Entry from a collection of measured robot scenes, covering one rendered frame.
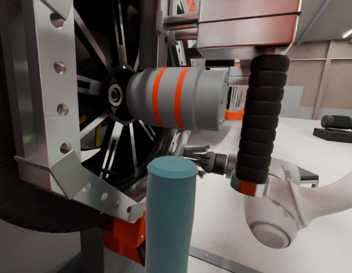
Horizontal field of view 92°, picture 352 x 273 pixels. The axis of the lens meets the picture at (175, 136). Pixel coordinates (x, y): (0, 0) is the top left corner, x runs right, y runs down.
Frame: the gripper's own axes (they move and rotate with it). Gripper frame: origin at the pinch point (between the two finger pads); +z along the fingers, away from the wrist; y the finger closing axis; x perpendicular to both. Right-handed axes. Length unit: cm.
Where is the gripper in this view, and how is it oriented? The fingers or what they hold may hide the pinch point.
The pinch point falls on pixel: (173, 155)
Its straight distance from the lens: 67.2
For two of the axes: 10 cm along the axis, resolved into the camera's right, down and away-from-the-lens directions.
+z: -9.3, -1.3, 3.5
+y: 3.1, -8.1, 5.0
